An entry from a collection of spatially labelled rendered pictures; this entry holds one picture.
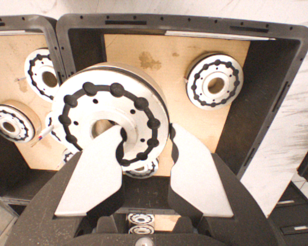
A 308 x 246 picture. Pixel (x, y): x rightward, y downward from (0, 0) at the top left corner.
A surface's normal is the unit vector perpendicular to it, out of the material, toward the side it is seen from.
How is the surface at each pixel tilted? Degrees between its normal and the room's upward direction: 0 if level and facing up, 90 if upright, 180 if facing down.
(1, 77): 0
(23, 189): 90
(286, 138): 0
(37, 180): 90
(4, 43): 0
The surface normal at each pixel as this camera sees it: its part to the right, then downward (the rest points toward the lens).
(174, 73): -0.02, 0.51
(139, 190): 0.04, -0.86
